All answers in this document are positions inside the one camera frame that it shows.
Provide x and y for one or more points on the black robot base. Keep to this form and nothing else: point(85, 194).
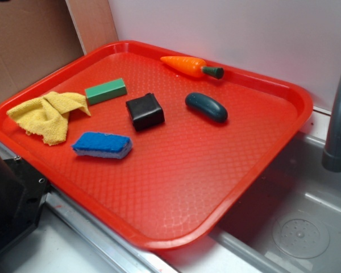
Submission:
point(23, 191)

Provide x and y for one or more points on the green rectangular block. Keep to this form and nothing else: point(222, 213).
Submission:
point(106, 91)

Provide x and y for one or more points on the red plastic tray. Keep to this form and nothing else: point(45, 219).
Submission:
point(181, 176)

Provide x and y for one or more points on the blue sponge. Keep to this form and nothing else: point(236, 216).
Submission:
point(102, 145)

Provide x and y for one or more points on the orange plastic carrot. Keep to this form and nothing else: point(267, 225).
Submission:
point(192, 66)

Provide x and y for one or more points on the dark green plastic pickle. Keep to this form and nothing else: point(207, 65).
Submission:
point(207, 106)

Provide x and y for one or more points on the yellow cloth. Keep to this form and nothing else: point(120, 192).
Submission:
point(48, 116)

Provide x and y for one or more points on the brown cardboard box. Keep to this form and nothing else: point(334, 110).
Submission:
point(39, 37)

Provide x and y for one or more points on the grey toy sink basin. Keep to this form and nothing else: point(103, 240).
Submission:
point(289, 220)

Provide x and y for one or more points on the black cube block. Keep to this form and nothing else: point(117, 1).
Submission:
point(145, 112)

